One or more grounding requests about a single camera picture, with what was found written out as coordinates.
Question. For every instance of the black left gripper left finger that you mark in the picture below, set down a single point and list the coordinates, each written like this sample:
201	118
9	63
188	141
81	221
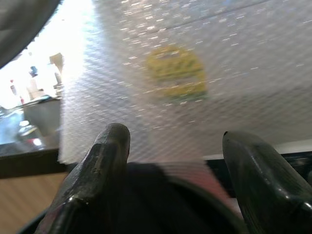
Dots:
97	165

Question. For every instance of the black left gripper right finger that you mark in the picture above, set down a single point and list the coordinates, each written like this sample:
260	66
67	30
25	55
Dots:
263	185

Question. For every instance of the black and red laundry basket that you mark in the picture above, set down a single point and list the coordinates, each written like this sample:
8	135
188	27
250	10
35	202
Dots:
219	207

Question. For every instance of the dark blue garment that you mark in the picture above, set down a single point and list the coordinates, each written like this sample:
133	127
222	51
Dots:
148	195

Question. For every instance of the grey box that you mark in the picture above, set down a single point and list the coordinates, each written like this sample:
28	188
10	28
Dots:
44	114

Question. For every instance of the wooden cabinet panel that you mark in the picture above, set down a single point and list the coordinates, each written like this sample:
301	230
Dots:
24	195

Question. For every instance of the yellow round sticker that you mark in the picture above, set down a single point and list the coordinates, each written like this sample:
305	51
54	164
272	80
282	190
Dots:
175	73

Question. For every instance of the clear bubble wrap sheet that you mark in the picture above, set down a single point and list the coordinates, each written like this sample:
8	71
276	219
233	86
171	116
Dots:
231	61

